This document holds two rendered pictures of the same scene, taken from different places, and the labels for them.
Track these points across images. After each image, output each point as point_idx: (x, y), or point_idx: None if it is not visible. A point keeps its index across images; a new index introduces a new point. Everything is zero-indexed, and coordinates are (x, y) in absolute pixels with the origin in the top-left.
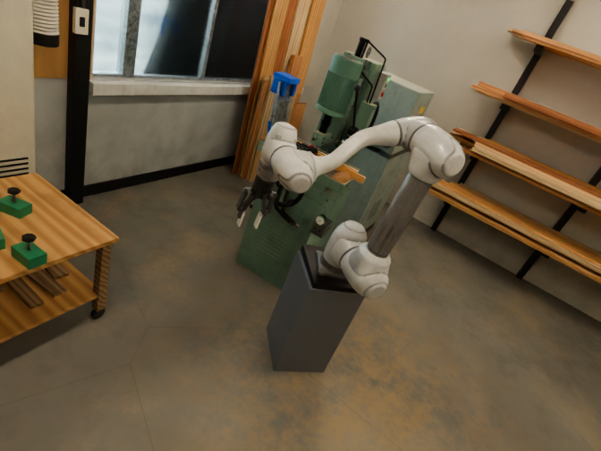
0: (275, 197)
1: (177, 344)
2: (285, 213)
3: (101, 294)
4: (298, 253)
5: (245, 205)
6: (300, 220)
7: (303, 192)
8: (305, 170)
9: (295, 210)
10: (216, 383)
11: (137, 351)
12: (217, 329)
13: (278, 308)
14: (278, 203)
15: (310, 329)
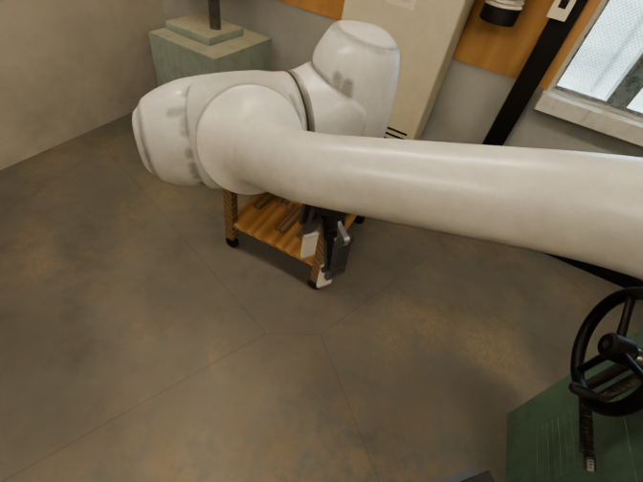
0: (337, 244)
1: (307, 373)
2: (587, 417)
3: (315, 267)
4: (463, 471)
5: (306, 222)
6: (625, 475)
7: (631, 407)
8: (148, 99)
9: (634, 447)
10: (261, 442)
11: (283, 335)
12: (351, 420)
13: None
14: (575, 379)
15: None
